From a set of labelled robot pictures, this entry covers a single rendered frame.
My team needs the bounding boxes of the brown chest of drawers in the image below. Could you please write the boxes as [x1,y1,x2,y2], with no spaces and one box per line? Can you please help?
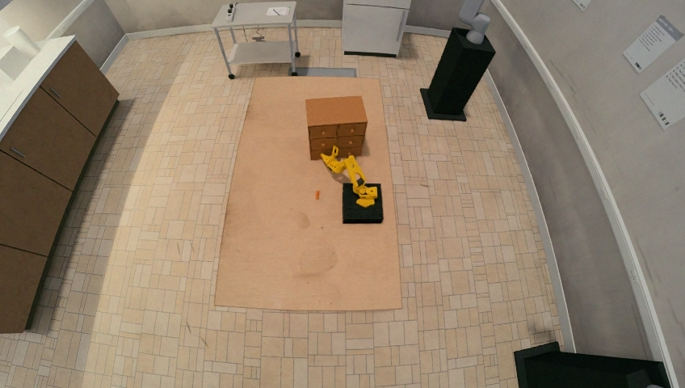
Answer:
[305,96,368,148]

